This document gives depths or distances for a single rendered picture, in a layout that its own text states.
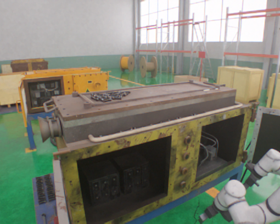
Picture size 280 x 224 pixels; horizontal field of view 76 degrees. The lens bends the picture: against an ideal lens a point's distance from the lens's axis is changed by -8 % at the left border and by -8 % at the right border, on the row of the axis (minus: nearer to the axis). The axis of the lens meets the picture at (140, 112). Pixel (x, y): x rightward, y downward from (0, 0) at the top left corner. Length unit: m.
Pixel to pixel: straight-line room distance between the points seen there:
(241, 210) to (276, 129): 1.02
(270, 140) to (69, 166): 1.54
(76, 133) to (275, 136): 1.52
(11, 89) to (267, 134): 6.40
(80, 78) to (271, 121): 2.95
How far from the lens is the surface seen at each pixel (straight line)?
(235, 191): 0.93
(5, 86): 6.77
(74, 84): 3.58
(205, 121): 1.31
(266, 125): 1.81
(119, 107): 0.98
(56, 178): 0.74
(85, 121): 0.93
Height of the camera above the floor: 1.64
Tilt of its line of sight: 18 degrees down
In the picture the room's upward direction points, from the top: straight up
